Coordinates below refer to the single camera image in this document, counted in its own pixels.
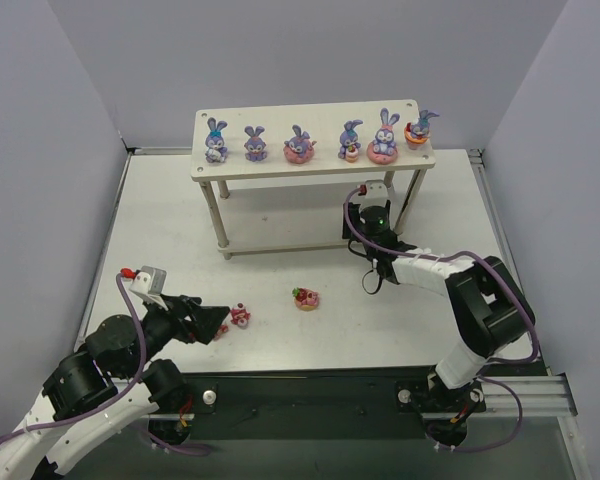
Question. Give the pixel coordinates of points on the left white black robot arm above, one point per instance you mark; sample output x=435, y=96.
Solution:
x=112, y=380

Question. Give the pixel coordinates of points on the pink bear cake toy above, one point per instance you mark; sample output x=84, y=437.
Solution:
x=240, y=316

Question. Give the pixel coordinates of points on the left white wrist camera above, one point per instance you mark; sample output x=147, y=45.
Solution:
x=147, y=283

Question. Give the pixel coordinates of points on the purple bunny blue bow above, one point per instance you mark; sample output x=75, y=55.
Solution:
x=215, y=148

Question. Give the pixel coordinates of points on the purple bunny sitting toy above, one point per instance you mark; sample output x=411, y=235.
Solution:
x=255, y=146

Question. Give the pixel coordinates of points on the white wooden two-tier shelf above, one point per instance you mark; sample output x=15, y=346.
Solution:
x=325, y=122

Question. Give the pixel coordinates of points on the small purple bunny with strawberry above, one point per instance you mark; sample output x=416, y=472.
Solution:
x=349, y=149

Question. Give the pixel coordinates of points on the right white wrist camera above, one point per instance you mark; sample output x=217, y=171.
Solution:
x=373, y=193

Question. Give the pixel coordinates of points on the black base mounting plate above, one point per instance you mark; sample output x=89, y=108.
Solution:
x=394, y=403

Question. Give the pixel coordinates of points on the pink strawberry cake toy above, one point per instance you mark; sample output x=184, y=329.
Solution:
x=223, y=329

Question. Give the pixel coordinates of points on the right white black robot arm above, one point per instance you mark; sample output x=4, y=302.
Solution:
x=495, y=323

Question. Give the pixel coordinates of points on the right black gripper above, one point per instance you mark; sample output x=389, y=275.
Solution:
x=350, y=228

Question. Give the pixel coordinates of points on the purple bunny red base toy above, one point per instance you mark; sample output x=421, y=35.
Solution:
x=417, y=132

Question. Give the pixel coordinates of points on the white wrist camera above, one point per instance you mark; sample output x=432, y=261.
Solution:
x=373, y=193
x=147, y=283

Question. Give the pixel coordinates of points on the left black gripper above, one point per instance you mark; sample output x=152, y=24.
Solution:
x=184, y=318

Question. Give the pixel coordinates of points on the pink bear strawberry donut toy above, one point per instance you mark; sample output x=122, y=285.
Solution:
x=305, y=299

